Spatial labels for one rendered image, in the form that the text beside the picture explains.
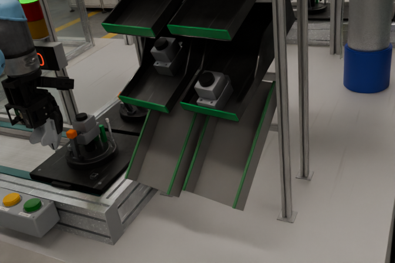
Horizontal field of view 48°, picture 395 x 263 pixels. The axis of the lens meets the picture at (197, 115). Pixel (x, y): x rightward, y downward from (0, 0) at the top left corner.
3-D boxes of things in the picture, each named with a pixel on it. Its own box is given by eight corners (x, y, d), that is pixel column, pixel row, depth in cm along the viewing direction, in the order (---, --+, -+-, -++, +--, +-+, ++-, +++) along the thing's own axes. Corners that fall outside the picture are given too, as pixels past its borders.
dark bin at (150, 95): (169, 114, 90) (153, 91, 85) (123, 103, 98) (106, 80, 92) (230, 19, 102) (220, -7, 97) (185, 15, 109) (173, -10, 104)
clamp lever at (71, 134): (78, 158, 115) (71, 133, 112) (72, 157, 116) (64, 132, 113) (87, 151, 118) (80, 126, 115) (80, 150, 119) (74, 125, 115)
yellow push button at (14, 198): (13, 210, 107) (10, 204, 106) (1, 207, 109) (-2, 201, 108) (24, 200, 110) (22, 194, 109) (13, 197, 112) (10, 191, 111)
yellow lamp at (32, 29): (40, 39, 122) (35, 22, 120) (27, 39, 124) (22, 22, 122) (53, 33, 126) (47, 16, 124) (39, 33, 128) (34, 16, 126)
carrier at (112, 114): (156, 141, 128) (148, 102, 122) (90, 131, 138) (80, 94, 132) (193, 103, 146) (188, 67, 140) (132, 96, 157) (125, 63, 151)
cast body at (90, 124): (86, 145, 116) (80, 121, 112) (73, 143, 118) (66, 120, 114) (105, 128, 122) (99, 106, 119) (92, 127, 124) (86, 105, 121)
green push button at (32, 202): (34, 216, 104) (32, 209, 103) (22, 213, 106) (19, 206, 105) (46, 205, 107) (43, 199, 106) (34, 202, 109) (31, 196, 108)
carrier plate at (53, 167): (103, 196, 108) (101, 189, 107) (30, 179, 119) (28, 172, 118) (153, 144, 127) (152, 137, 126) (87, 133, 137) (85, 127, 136)
